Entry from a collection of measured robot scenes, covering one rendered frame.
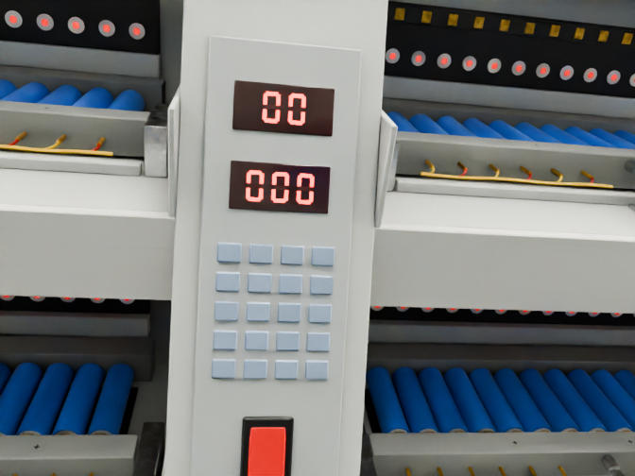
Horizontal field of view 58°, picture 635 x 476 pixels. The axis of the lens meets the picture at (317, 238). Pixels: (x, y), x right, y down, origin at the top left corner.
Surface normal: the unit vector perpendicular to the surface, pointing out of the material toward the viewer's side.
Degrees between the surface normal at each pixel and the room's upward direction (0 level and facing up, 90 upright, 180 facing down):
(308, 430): 90
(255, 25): 90
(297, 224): 90
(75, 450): 23
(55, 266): 112
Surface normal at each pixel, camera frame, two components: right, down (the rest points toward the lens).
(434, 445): 0.11, -0.90
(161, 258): 0.11, 0.44
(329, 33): 0.15, 0.06
